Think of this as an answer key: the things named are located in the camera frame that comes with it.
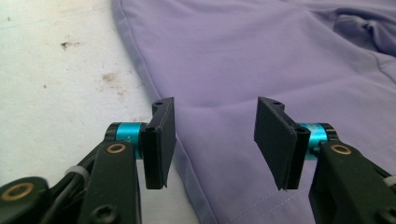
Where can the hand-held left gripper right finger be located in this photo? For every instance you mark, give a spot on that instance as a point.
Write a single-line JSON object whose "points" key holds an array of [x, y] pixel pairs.
{"points": [[277, 140]]}

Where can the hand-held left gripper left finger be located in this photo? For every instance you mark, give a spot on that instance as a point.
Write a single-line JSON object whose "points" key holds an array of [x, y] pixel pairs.
{"points": [[158, 146]]}

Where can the purple shorts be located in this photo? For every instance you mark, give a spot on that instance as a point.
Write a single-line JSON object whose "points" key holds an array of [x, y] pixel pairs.
{"points": [[249, 62]]}

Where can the white foam mat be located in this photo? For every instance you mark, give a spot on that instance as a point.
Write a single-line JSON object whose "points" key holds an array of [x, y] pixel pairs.
{"points": [[46, 93]]}

